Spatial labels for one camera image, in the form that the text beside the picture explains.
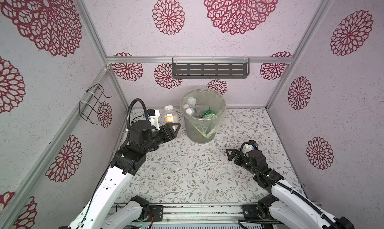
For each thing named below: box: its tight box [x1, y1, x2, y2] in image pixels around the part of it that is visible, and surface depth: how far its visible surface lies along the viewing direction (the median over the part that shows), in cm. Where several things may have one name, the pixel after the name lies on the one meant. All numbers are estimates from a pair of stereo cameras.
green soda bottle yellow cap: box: [203, 107, 217, 116], surface depth 87 cm
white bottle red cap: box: [187, 97, 197, 107], surface depth 94 cm
